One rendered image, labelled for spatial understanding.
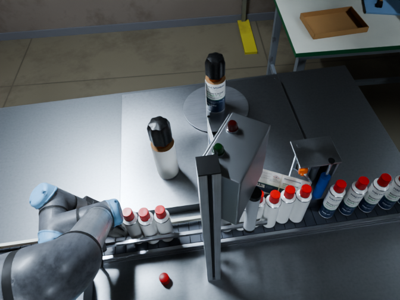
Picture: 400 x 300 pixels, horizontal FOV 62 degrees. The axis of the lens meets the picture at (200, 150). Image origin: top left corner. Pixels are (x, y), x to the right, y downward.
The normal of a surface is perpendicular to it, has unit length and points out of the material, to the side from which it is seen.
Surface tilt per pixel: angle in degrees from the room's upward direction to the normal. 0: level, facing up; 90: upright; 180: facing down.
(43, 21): 90
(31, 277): 21
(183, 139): 0
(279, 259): 0
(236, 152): 0
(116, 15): 90
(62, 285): 58
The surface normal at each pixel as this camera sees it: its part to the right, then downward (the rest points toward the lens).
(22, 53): -0.04, -0.61
